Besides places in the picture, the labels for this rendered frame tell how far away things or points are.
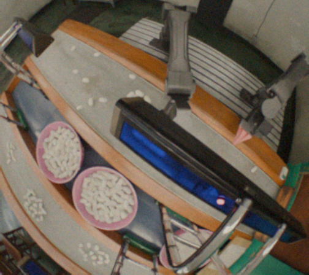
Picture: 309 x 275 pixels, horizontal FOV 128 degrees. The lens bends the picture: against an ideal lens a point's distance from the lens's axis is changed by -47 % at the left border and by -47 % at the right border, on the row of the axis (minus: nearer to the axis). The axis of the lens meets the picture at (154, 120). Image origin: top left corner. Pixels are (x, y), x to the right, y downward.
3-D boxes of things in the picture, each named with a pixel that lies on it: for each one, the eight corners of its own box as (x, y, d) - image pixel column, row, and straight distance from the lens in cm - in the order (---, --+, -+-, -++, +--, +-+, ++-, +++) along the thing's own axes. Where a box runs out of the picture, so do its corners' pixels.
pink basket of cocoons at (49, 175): (67, 115, 76) (56, 110, 69) (101, 151, 64) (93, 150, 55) (41, 154, 84) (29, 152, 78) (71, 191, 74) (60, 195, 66)
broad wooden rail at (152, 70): (75, 33, 136) (68, 18, 127) (270, 169, 105) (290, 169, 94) (65, 42, 133) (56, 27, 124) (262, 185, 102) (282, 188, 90)
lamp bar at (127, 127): (139, 99, 26) (135, 77, 19) (298, 221, 59) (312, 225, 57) (110, 133, 25) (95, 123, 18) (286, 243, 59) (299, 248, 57)
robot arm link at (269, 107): (270, 127, 45) (297, 104, 48) (256, 102, 44) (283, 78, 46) (263, 121, 56) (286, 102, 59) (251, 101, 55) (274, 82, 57)
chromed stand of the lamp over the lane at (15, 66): (55, 63, 104) (19, 16, 86) (68, 75, 88) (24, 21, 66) (37, 85, 105) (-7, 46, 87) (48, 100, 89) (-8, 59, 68)
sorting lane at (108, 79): (58, 30, 126) (57, 29, 125) (278, 187, 93) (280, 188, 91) (31, 58, 124) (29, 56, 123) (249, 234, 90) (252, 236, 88)
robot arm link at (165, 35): (173, 42, 78) (187, 18, 48) (160, 42, 78) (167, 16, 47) (173, 32, 80) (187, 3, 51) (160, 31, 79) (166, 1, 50)
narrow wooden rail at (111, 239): (12, 94, 133) (3, 89, 128) (206, 269, 101) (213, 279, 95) (9, 100, 134) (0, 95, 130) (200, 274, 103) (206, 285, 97)
